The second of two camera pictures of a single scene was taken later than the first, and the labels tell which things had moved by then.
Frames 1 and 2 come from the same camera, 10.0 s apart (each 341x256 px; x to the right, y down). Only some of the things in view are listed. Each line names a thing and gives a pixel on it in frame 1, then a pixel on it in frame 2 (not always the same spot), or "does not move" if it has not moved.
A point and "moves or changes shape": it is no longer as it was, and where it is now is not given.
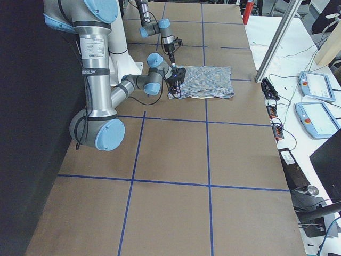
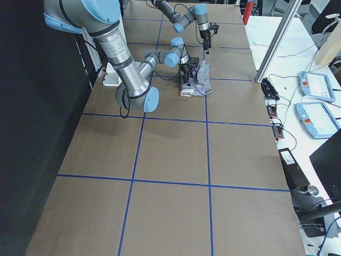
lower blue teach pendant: x=318 y=119 does not move
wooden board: x=331 y=47 does not move
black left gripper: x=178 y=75 to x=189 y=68
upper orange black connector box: x=272 y=110 does not move
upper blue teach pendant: x=316 y=86 does not move
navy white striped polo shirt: x=206 y=81 moves or changes shape
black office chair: x=325 y=22 does not move
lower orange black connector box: x=277 y=131 does not move
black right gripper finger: x=172 y=58 to x=205 y=47
